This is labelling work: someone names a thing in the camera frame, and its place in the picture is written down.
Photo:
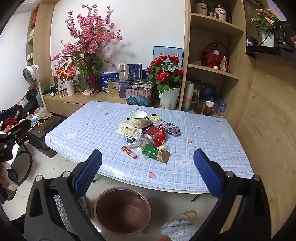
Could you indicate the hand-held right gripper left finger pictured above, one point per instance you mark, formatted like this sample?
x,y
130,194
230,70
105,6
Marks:
x,y
89,171

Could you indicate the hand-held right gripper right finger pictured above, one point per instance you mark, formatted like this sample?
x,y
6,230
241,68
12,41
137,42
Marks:
x,y
205,171

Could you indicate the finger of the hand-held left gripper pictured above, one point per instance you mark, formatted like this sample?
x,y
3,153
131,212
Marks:
x,y
19,128
9,113

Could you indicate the gold foil packet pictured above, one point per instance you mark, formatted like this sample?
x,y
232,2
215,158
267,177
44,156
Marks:
x,y
163,156

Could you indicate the dark blue coffee packet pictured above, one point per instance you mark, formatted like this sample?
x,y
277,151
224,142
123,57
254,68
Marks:
x,y
130,140

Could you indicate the brown plastic bin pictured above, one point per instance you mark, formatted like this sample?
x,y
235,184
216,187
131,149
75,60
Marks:
x,y
122,213

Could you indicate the highlighter pen pack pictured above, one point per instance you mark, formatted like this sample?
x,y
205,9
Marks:
x,y
129,132

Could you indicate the green packet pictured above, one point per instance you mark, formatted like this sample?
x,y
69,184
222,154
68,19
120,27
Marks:
x,y
150,151

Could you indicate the crushed red drink can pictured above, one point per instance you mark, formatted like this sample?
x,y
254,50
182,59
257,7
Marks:
x,y
157,136

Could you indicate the floral snack packet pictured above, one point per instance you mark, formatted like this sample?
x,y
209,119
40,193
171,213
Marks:
x,y
135,127

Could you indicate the white green paper cup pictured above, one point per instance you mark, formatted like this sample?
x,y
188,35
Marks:
x,y
138,120

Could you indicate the cream round lid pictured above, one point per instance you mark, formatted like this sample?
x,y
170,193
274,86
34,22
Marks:
x,y
154,117

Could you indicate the person's left hand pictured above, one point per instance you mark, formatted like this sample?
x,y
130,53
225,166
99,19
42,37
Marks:
x,y
3,178

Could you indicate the red bag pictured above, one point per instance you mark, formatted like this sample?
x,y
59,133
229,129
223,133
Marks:
x,y
16,115

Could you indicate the black hard case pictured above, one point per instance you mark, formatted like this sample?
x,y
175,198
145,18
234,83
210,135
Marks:
x,y
39,139

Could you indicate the pile of dark clothes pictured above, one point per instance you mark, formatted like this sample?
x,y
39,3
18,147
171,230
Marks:
x,y
32,102

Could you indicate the cardboard box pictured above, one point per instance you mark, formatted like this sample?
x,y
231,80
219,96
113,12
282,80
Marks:
x,y
46,121

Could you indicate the black table leg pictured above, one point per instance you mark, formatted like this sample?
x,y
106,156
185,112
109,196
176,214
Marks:
x,y
196,197

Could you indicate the blue checked tablecloth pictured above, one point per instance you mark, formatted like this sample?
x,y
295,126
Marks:
x,y
92,129

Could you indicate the white standing fan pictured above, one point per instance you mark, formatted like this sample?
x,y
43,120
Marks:
x,y
30,71

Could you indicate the green box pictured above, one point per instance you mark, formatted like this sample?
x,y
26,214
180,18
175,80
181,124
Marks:
x,y
48,87

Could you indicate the cream slipper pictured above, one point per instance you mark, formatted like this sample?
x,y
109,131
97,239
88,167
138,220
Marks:
x,y
187,215

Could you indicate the wooden sideboard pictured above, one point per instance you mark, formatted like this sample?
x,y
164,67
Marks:
x,y
69,104

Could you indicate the row of small brown bottles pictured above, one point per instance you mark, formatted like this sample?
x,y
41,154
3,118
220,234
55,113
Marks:
x,y
62,92

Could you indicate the red paper cup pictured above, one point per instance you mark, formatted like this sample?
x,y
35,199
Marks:
x,y
208,109

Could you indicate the brown glass tumbler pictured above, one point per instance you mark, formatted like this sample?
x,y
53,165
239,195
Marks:
x,y
199,107

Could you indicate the white ribbed vase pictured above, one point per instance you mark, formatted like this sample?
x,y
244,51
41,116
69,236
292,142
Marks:
x,y
70,89

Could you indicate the light blue fleece pants leg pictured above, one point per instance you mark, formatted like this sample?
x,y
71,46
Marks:
x,y
180,230

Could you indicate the small blue pink box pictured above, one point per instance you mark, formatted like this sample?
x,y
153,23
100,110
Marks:
x,y
220,108

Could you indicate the orange artificial flowers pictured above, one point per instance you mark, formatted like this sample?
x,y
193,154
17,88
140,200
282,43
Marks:
x,y
66,73

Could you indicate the stack of pastel cups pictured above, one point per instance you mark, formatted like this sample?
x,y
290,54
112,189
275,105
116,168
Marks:
x,y
187,99

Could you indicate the pink cloth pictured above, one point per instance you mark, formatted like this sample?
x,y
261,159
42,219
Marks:
x,y
86,92

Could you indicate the dark blue illustrated box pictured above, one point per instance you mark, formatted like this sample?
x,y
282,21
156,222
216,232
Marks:
x,y
208,91

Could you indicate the white flower pot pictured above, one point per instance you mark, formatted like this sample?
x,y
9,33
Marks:
x,y
168,98

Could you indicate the black mini tripod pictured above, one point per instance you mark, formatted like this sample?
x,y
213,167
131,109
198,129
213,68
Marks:
x,y
95,89

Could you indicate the purple tinsel flowers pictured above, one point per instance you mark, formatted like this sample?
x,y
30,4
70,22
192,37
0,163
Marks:
x,y
92,81

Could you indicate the silver blue gift box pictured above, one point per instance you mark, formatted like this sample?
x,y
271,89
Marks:
x,y
129,70
119,89

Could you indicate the blue carton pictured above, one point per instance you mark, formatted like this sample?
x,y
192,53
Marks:
x,y
108,78

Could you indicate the dark printed box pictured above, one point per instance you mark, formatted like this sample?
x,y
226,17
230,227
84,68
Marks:
x,y
142,83

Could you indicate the red rose plant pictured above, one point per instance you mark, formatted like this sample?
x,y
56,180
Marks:
x,y
164,74

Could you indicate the pink blossom plant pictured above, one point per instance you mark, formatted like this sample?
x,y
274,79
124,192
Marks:
x,y
87,41

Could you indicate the clear glass bottle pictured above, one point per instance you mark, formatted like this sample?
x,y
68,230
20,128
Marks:
x,y
223,64

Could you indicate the small dark blue box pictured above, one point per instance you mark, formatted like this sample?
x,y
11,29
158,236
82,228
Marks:
x,y
145,73

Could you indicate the red gift basket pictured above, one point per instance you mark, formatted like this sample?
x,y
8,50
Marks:
x,y
211,58

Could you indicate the wooden shelf unit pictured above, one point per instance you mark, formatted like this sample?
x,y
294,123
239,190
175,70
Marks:
x,y
192,46

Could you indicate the light blue large box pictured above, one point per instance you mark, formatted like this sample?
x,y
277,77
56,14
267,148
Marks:
x,y
166,51

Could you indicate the black counter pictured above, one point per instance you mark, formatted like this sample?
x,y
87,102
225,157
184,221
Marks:
x,y
270,49

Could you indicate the white square pot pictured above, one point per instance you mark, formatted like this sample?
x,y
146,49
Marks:
x,y
268,39

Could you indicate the peach rose plant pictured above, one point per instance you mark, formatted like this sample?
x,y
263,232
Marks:
x,y
263,19

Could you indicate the wooden wall shelf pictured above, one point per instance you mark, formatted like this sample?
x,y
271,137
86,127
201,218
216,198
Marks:
x,y
44,34

